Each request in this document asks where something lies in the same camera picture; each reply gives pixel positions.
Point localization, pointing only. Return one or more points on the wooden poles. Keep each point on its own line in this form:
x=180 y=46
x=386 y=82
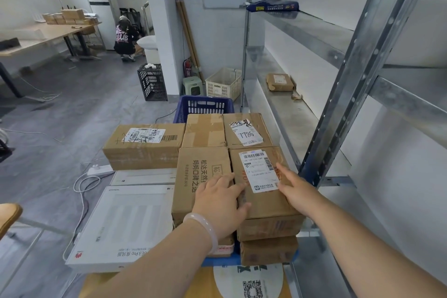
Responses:
x=186 y=29

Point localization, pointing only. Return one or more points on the box with Chinese print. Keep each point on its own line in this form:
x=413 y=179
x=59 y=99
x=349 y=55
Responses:
x=185 y=175

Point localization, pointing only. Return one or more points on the black desktop printer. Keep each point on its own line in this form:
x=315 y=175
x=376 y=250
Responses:
x=10 y=44

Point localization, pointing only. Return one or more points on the dark blue plastic crate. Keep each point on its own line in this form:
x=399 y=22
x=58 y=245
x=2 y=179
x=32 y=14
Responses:
x=202 y=100

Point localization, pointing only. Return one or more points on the long wooden work table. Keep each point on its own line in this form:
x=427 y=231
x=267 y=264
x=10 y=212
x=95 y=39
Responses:
x=45 y=34

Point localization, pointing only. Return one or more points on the cream plastic basket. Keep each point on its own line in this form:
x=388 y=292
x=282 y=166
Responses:
x=220 y=90

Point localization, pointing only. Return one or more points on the metal shelving rack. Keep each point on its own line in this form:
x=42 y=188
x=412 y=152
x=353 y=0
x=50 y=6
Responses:
x=314 y=32

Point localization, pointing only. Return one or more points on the person's right hand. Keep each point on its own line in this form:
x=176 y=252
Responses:
x=304 y=196

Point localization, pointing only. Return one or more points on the cardboard box with white label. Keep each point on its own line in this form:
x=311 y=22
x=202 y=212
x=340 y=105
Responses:
x=272 y=210

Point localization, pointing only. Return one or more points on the cardboard scrap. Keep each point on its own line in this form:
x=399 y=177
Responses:
x=297 y=96

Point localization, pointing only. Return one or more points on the metal stair railing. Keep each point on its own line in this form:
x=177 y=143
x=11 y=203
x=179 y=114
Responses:
x=146 y=15

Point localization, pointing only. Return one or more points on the yellow printed cardboard box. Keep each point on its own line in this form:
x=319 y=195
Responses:
x=195 y=283

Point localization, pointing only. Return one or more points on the box with scribbled label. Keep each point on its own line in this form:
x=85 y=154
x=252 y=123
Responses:
x=139 y=158

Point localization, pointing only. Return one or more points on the person's left forearm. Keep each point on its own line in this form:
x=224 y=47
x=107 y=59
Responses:
x=150 y=270

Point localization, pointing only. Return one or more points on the blue packet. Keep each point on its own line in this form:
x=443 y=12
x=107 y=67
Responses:
x=272 y=5

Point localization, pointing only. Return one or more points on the white standing air conditioner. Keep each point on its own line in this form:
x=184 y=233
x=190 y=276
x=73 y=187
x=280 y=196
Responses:
x=99 y=11

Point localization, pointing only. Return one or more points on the pile of small parcels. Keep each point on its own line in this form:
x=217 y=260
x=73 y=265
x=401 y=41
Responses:
x=71 y=15

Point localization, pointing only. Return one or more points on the green plastic stool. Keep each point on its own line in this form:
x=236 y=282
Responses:
x=192 y=80

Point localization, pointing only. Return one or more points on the large brown box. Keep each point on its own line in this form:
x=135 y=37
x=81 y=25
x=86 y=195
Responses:
x=269 y=252
x=227 y=247

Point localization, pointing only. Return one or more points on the person's right forearm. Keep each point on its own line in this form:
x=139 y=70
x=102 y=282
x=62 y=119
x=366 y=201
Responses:
x=377 y=256

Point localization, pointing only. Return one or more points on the red fire extinguisher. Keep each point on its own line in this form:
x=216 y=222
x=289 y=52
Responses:
x=188 y=68

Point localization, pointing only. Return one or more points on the white power strip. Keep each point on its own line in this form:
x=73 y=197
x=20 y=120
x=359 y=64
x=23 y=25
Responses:
x=100 y=170

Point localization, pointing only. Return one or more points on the white round chair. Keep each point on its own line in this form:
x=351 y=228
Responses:
x=148 y=43

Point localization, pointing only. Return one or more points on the black plastic crate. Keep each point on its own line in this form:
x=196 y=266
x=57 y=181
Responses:
x=152 y=83
x=3 y=149

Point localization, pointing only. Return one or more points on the person's left hand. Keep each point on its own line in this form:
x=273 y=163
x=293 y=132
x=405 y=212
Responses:
x=220 y=210

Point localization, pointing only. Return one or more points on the white router box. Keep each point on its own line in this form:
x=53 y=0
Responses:
x=122 y=221
x=139 y=177

